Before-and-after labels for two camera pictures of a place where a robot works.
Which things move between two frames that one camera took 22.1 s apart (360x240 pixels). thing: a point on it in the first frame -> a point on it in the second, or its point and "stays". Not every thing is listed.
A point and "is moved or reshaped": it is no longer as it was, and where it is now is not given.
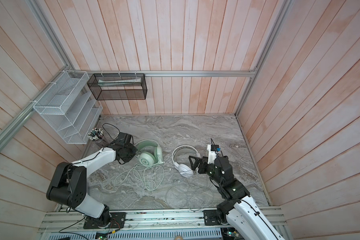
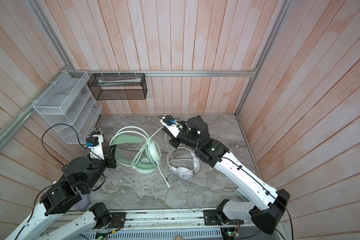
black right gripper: (205, 163) -> (175, 142)
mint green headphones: (148, 158) is moved or reshaped
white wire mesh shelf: (69, 107) stays
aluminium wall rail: (253, 72) stays
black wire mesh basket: (118, 86) stays
